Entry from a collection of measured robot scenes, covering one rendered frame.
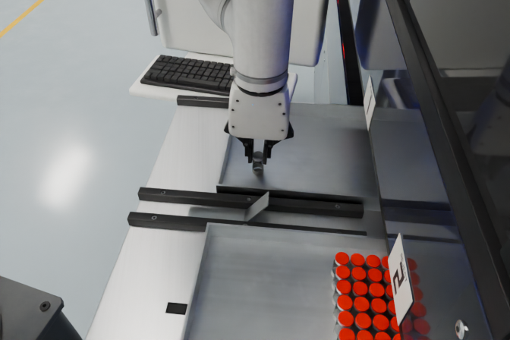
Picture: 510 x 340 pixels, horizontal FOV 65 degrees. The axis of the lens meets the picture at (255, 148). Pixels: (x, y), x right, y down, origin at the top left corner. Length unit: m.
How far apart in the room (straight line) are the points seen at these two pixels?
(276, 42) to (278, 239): 0.31
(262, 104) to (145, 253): 0.31
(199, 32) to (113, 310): 0.85
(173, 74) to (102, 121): 1.31
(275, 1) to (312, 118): 0.42
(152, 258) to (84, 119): 1.86
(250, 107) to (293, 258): 0.25
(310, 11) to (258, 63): 0.58
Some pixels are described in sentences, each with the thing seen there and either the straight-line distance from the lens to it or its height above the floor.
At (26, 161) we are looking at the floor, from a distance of 2.35.
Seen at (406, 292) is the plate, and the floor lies 1.04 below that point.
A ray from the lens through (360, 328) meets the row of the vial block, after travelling 0.59.
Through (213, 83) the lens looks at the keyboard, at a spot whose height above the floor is 0.83.
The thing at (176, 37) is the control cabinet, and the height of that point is 0.85.
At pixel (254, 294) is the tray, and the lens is 0.64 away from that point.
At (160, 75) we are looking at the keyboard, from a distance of 1.16.
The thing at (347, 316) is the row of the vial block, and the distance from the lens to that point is 0.58.
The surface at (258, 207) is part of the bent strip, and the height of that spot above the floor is 0.92.
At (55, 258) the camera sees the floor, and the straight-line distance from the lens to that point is 1.88.
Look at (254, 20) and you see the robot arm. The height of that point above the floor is 1.21.
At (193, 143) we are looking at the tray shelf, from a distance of 0.85.
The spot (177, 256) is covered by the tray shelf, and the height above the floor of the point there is 0.88.
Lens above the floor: 1.45
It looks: 44 degrees down
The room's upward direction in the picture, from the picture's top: straight up
